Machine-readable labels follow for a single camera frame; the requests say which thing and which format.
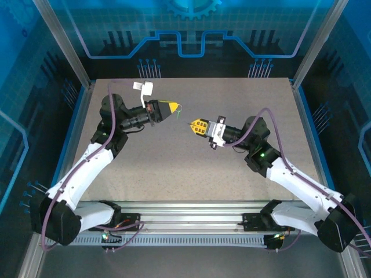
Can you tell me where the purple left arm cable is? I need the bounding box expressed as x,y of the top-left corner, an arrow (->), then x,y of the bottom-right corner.
40,79 -> 146,254

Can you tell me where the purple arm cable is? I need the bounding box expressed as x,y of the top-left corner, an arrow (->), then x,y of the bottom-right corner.
40,79 -> 146,254
223,108 -> 371,258

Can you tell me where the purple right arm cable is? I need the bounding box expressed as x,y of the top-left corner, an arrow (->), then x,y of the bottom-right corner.
223,108 -> 371,258

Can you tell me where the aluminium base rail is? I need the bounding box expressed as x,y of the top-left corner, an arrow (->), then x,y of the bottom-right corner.
75,201 -> 308,232

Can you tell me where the aluminium frame post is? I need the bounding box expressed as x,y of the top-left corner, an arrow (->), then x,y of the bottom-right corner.
292,0 -> 350,87
33,0 -> 95,87

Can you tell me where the grey slotted cable duct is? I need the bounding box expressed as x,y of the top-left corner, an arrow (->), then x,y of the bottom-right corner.
62,233 -> 269,247

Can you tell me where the aluminium frame side rail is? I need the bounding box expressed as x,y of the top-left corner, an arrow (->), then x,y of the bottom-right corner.
17,82 -> 96,278
292,81 -> 366,278

